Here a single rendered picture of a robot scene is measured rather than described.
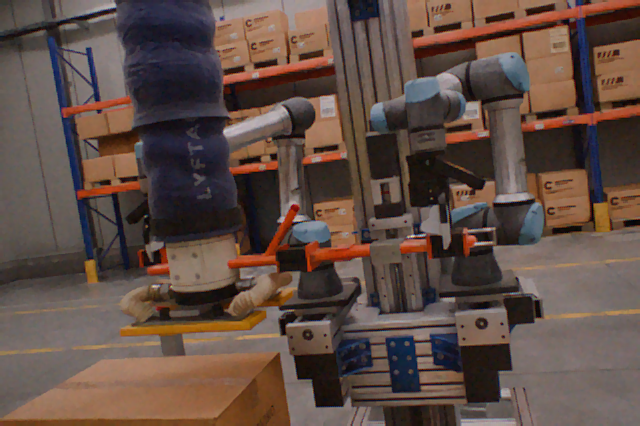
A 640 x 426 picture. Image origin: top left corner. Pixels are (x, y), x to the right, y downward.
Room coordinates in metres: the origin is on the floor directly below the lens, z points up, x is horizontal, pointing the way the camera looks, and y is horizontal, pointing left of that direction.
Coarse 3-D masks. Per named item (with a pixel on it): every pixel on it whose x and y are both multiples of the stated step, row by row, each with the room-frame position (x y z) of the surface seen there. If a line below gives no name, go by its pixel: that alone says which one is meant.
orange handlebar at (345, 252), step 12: (420, 240) 1.24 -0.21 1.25; (468, 240) 1.18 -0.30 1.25; (312, 252) 1.28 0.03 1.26; (324, 252) 1.27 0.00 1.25; (336, 252) 1.26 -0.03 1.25; (348, 252) 1.25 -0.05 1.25; (360, 252) 1.24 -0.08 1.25; (408, 252) 1.21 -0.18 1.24; (156, 264) 1.45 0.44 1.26; (228, 264) 1.34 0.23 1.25; (240, 264) 1.33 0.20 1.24; (252, 264) 1.32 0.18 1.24; (264, 264) 1.31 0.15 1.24
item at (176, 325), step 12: (168, 312) 1.31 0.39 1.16; (216, 312) 1.27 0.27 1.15; (228, 312) 1.30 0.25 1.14; (252, 312) 1.28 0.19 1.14; (264, 312) 1.29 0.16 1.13; (132, 324) 1.31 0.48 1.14; (144, 324) 1.30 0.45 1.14; (156, 324) 1.29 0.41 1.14; (168, 324) 1.28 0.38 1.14; (180, 324) 1.27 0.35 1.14; (192, 324) 1.25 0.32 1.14; (204, 324) 1.24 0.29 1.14; (216, 324) 1.23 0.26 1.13; (228, 324) 1.22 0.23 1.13; (240, 324) 1.21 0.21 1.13; (252, 324) 1.22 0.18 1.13
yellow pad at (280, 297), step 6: (276, 294) 1.43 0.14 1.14; (282, 294) 1.43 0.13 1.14; (288, 294) 1.44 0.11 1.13; (270, 300) 1.39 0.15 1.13; (276, 300) 1.39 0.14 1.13; (282, 300) 1.40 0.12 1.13; (168, 306) 1.48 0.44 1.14; (174, 306) 1.48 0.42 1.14; (228, 306) 1.43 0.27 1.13; (258, 306) 1.40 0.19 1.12; (264, 306) 1.40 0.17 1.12; (270, 306) 1.40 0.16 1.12
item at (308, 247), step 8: (280, 248) 1.31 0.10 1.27; (288, 248) 1.35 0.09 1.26; (296, 248) 1.34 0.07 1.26; (304, 248) 1.27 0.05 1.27; (312, 248) 1.30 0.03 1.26; (280, 256) 1.28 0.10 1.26; (288, 256) 1.27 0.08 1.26; (296, 256) 1.27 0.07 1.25; (304, 256) 1.27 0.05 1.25; (280, 264) 1.29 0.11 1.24; (288, 264) 1.27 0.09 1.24; (296, 264) 1.27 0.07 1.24; (304, 264) 1.26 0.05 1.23; (312, 264) 1.28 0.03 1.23; (280, 272) 1.29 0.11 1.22
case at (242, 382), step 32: (64, 384) 1.53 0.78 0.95; (96, 384) 1.50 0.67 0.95; (128, 384) 1.46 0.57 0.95; (160, 384) 1.42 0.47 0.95; (192, 384) 1.39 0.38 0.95; (224, 384) 1.36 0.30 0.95; (256, 384) 1.38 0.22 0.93; (32, 416) 1.33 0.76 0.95; (64, 416) 1.30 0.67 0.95; (96, 416) 1.27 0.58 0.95; (128, 416) 1.24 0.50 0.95; (160, 416) 1.22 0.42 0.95; (192, 416) 1.19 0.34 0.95; (224, 416) 1.20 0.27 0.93; (256, 416) 1.35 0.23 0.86; (288, 416) 1.54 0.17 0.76
